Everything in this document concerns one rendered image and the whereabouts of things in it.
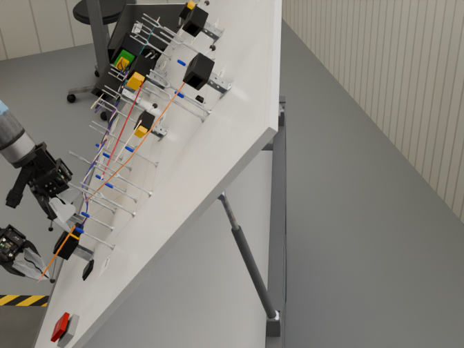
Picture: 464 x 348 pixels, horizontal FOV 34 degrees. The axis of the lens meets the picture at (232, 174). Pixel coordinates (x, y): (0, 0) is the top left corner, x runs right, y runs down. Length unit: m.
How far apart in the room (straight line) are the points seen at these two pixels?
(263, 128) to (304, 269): 2.14
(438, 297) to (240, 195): 1.16
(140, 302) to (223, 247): 0.31
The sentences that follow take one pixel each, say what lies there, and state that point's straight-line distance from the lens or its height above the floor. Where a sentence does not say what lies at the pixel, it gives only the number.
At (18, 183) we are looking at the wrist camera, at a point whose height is 1.31.
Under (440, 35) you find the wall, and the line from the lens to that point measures 3.47.
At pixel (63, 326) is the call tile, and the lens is 1.70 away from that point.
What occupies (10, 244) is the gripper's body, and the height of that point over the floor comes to 1.13.
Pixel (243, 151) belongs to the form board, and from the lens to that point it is 1.26.
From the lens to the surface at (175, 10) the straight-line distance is 2.90.
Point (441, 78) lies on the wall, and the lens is 3.53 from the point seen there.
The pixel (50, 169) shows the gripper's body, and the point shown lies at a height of 1.34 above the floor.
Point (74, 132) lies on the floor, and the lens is 4.32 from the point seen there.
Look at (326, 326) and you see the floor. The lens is 3.13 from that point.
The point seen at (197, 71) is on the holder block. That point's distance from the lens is 1.51.
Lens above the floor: 2.37
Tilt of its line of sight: 38 degrees down
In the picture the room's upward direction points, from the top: 3 degrees counter-clockwise
